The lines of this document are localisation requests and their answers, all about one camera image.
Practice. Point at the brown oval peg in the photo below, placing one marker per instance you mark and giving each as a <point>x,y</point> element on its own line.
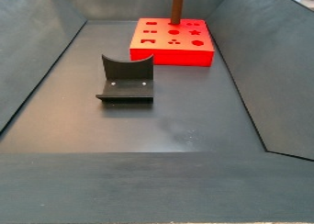
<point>177,11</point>

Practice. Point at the red shape-sorting board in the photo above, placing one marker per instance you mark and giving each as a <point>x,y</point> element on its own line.
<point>182,44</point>

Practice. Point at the black curved holder bracket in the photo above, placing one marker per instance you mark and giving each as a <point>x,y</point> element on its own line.
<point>129,80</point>

